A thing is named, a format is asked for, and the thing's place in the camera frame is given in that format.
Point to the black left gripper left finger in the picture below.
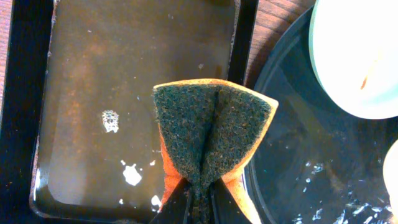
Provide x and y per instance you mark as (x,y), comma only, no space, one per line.
(177,208)

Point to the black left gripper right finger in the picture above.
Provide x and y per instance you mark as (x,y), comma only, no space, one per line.
(224,209)

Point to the orange green scrub sponge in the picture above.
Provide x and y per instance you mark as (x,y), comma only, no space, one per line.
(209,131)

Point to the green plate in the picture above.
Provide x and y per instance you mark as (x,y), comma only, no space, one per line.
(390,175)

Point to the green plate stained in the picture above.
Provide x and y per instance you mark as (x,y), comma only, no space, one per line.
(353,51)

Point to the round black tray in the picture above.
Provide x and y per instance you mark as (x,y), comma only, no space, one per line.
(316,163)

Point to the rectangular black water tray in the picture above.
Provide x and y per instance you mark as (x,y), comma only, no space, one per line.
(79,140)

